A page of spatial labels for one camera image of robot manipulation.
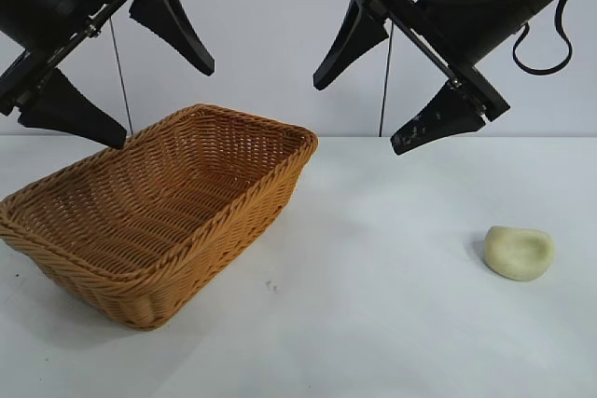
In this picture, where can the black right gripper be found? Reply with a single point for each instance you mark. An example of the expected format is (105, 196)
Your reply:
(462, 11)

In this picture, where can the brown woven wicker basket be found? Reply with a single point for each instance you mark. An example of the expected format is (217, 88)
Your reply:
(186, 193)

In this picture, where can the pale yellow egg yolk pastry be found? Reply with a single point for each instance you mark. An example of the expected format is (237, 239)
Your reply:
(513, 253)

